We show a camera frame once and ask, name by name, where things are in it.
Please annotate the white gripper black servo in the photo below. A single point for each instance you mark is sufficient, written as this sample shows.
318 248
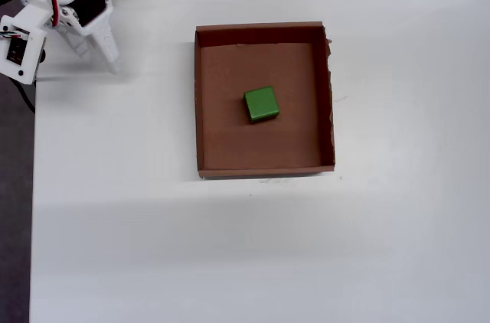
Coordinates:
93 9

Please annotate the green wooden cube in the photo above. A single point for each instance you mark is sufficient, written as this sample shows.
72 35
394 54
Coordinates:
262 103

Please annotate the brown cardboard box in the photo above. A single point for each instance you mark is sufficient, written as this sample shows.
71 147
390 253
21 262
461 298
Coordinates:
229 139

